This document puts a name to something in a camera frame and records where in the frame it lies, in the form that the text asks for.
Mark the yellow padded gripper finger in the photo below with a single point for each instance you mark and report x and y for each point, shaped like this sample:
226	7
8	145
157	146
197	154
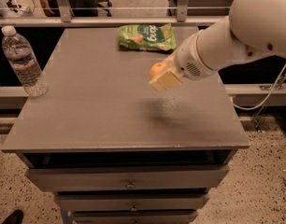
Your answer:
164	80
169	59

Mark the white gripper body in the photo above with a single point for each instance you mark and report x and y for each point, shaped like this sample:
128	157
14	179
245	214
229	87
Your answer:
187	62

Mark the orange fruit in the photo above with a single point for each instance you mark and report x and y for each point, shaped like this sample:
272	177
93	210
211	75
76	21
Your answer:
156	69

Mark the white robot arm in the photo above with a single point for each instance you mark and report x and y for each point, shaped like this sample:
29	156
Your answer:
253	30

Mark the green rice chip bag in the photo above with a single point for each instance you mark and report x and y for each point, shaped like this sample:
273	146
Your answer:
147	37

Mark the black office chair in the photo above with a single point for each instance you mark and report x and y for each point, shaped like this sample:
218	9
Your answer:
105	5

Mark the grey drawer cabinet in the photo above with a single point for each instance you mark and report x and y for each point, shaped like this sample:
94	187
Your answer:
110	148

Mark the grey metal railing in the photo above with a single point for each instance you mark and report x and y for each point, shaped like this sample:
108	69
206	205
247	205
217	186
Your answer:
29	13

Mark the clear plastic water bottle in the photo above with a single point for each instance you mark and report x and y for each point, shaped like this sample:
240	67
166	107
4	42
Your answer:
22	59

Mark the black shoe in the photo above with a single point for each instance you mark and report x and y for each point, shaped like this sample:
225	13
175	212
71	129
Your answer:
15	218

